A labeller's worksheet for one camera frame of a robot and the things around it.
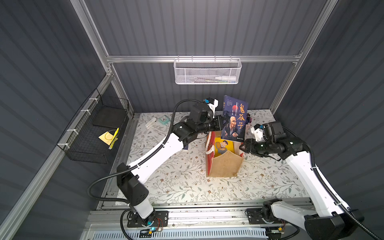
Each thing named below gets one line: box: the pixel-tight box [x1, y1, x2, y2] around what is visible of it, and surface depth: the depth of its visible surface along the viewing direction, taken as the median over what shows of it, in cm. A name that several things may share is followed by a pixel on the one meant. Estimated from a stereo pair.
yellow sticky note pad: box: [98, 131, 119, 146], surface depth 75 cm
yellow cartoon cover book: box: [214, 137, 235, 158], surface depth 95 cm
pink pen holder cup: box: [246, 112, 252, 125], surface depth 101 cm
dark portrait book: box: [221, 95, 249, 142], surface depth 72 cm
